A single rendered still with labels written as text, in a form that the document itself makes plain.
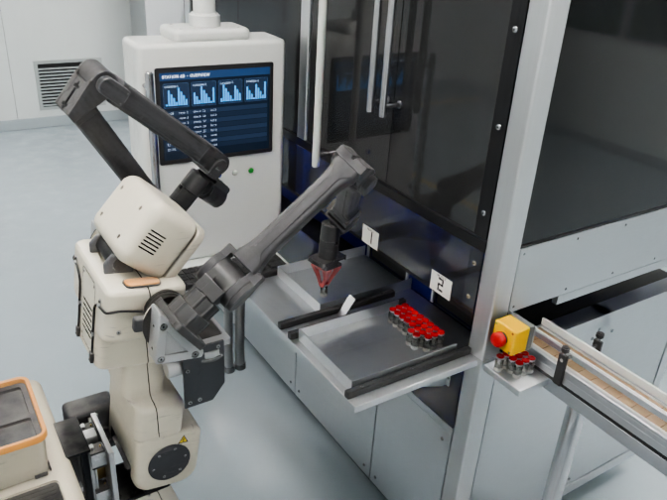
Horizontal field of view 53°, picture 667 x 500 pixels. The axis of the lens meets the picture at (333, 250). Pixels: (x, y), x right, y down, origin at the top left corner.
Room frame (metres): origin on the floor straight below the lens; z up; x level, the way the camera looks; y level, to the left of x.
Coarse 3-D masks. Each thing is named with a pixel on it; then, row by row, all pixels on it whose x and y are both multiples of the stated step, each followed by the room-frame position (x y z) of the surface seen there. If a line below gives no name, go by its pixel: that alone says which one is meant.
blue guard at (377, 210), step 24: (288, 144) 2.35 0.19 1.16; (288, 168) 2.35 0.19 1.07; (312, 168) 2.21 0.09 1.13; (360, 216) 1.96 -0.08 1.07; (384, 216) 1.86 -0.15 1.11; (408, 216) 1.77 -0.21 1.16; (384, 240) 1.85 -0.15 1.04; (408, 240) 1.76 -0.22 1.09; (432, 240) 1.67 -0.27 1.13; (456, 240) 1.60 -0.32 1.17; (408, 264) 1.75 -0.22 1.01; (432, 264) 1.66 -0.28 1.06; (456, 264) 1.59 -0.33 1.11; (480, 264) 1.52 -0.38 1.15; (456, 288) 1.58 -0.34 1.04
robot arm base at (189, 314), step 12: (192, 288) 1.15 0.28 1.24; (180, 300) 1.11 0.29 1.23; (192, 300) 1.11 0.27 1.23; (204, 300) 1.11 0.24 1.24; (168, 312) 1.09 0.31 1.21; (180, 312) 1.09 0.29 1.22; (192, 312) 1.09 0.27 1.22; (204, 312) 1.11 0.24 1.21; (180, 324) 1.06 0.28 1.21; (192, 324) 1.09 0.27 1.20; (204, 324) 1.10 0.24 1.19; (192, 336) 1.06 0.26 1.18
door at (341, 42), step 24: (336, 0) 2.15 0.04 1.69; (360, 0) 2.04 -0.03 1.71; (384, 0) 1.95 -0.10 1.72; (312, 24) 2.26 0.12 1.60; (336, 24) 2.14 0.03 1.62; (360, 24) 2.03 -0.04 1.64; (384, 24) 1.94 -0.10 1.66; (312, 48) 2.26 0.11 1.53; (336, 48) 2.13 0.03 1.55; (360, 48) 2.03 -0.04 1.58; (312, 72) 2.25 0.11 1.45; (336, 72) 2.13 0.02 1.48; (360, 72) 2.02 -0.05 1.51; (312, 96) 2.25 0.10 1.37; (336, 96) 2.12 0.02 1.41; (360, 96) 2.01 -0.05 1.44; (312, 120) 2.24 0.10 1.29; (336, 120) 2.11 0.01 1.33; (360, 120) 2.00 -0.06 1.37; (384, 120) 1.91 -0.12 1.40; (336, 144) 2.11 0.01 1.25; (360, 144) 2.00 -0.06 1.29; (384, 144) 1.90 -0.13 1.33; (384, 168) 1.89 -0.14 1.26
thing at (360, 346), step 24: (360, 312) 1.63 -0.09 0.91; (384, 312) 1.68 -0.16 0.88; (312, 336) 1.53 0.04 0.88; (336, 336) 1.54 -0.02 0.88; (360, 336) 1.55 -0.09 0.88; (384, 336) 1.55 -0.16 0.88; (336, 360) 1.43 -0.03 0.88; (360, 360) 1.44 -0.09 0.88; (384, 360) 1.44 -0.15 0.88; (408, 360) 1.40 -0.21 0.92
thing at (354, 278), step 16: (352, 256) 2.03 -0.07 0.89; (288, 272) 1.89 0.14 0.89; (304, 272) 1.90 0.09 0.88; (320, 272) 1.91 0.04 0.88; (352, 272) 1.92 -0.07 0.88; (368, 272) 1.93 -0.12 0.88; (384, 272) 1.93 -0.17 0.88; (304, 288) 1.80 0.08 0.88; (320, 288) 1.80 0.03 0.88; (336, 288) 1.81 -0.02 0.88; (352, 288) 1.82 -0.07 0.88; (368, 288) 1.82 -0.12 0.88; (384, 288) 1.78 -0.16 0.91; (400, 288) 1.82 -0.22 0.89; (320, 304) 1.65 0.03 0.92; (336, 304) 1.69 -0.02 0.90
